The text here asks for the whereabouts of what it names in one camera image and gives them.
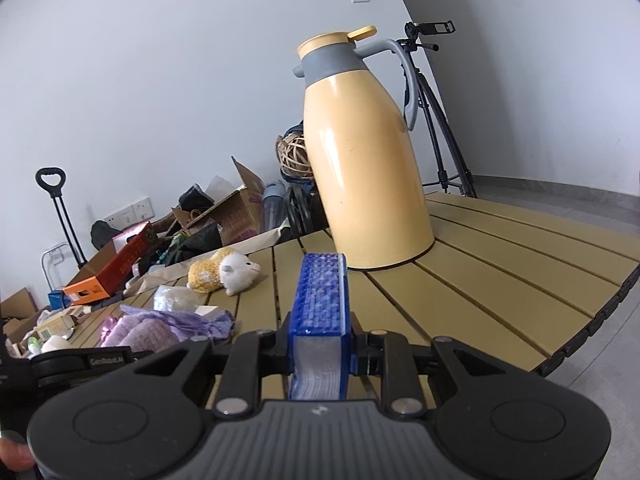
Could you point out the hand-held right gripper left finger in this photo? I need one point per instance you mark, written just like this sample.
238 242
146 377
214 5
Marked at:
281 355

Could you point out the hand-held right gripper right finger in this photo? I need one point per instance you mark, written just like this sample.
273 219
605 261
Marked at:
352 355

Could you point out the blue patterned box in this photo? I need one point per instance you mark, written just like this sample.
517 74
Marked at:
320 300

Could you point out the purple plush toy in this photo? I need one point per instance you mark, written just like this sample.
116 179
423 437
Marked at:
150 332

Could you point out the yellow and white plush toy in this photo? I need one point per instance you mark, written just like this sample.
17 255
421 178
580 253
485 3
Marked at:
220 270

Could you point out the yellow thermos jug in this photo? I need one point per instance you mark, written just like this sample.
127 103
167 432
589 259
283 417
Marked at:
365 170

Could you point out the person's left hand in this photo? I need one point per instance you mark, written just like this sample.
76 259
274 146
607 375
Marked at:
15 452

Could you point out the small green bottle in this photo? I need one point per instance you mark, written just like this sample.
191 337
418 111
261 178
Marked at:
33 346

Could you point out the small tan cardboard box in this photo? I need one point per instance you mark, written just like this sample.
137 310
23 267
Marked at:
55 325

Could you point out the blue storage box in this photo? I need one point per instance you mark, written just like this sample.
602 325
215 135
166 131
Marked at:
59 299

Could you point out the orange cardboard box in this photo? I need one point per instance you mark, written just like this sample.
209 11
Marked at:
115 270

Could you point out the black bag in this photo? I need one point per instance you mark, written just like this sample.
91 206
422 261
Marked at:
105 235

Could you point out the blue grey water bottle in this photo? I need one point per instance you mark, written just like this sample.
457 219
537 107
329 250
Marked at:
274 207

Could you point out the brown cardboard box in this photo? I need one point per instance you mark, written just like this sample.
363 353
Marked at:
235 210

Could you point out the tan folding table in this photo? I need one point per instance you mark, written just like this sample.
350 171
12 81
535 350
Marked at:
500 280

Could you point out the wicker ball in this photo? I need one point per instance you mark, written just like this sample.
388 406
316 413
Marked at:
295 157

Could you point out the black tripod with phone holder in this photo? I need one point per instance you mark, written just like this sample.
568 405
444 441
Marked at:
440 125

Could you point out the white metal stool frame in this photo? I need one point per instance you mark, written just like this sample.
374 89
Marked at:
47 265

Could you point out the wall outlet panel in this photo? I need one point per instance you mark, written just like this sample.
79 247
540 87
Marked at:
127 212

